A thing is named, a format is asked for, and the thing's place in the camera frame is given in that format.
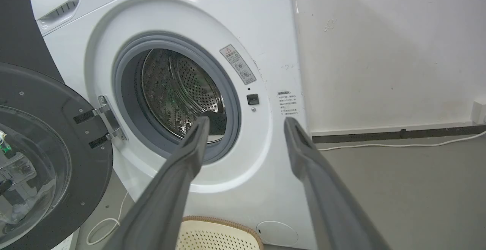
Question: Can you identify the white wall socket box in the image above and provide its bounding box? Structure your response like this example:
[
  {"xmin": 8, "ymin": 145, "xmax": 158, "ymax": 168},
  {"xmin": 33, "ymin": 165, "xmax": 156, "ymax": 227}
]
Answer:
[{"xmin": 471, "ymin": 99, "xmax": 486, "ymax": 124}]

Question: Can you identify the dark round washing machine door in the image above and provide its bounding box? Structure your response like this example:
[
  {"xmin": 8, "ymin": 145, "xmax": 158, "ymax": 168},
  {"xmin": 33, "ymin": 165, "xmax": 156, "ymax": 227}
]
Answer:
[{"xmin": 0, "ymin": 62, "xmax": 114, "ymax": 250}]

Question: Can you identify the white power cable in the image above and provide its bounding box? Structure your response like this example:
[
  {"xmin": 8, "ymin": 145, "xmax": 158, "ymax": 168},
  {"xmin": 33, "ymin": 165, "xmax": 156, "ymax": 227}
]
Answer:
[{"xmin": 317, "ymin": 130, "xmax": 486, "ymax": 151}]

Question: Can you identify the cream woven laundry basket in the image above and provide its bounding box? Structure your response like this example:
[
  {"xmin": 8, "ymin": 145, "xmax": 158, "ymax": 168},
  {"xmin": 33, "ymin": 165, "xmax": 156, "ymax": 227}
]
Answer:
[{"xmin": 176, "ymin": 215, "xmax": 264, "ymax": 250}]

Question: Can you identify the white front-load washing machine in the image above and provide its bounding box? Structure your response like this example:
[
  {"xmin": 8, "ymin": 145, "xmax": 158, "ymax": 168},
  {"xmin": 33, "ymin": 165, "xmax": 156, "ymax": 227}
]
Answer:
[{"xmin": 28, "ymin": 0, "xmax": 317, "ymax": 250}]

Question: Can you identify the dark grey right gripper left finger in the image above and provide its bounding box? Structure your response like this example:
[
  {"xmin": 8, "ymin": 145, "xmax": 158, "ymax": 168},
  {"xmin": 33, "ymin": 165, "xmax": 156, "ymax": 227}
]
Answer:
[{"xmin": 103, "ymin": 116, "xmax": 210, "ymax": 250}]

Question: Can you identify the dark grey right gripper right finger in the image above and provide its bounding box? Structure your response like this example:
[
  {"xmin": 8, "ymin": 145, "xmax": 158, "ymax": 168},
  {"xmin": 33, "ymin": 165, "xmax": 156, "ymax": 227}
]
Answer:
[{"xmin": 284, "ymin": 117, "xmax": 391, "ymax": 250}]

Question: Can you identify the white cable near washing machine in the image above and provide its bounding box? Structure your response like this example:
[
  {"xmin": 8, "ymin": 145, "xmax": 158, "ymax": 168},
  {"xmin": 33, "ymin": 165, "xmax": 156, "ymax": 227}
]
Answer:
[{"xmin": 86, "ymin": 191, "xmax": 129, "ymax": 246}]

